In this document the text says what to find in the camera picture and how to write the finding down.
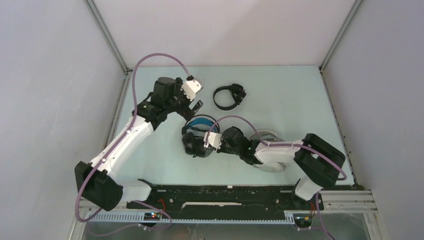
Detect small black on-ear headphones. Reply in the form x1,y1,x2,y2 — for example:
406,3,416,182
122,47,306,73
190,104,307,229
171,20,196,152
212,83,247,111

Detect white slotted cable duct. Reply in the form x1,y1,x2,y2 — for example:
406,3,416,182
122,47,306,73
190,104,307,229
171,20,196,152
91,211,313,225

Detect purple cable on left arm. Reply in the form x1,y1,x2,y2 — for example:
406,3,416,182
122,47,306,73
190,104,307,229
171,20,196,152
74,52,193,223

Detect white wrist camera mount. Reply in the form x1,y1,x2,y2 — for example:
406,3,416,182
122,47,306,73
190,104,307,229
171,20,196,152
203,131,222,150
181,75,204,102

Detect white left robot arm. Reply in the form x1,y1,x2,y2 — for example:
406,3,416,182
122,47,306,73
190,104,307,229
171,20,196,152
74,75,203,211

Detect white gaming headset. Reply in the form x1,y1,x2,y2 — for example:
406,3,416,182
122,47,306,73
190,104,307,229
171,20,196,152
248,130,285,173

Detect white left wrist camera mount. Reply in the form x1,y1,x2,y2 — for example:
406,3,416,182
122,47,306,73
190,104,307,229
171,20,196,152
181,75,204,102

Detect aluminium frame post left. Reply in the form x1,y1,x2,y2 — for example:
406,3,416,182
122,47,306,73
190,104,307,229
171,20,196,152
83,0,130,75

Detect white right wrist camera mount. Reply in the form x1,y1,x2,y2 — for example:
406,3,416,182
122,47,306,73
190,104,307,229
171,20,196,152
203,131,222,150

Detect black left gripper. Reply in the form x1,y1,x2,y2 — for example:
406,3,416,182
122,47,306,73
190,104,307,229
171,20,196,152
164,78,203,121

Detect black and blue headset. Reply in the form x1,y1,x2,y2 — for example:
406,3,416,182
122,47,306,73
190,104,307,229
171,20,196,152
181,114,216,158

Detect aluminium frame post right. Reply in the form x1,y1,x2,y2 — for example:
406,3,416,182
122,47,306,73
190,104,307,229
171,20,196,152
319,0,365,73

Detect aluminium frame post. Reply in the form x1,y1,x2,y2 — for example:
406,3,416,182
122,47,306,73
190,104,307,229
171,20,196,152
319,0,365,73
83,0,130,75

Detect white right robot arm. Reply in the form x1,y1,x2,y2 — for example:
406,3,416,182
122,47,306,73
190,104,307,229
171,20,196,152
206,126,346,209

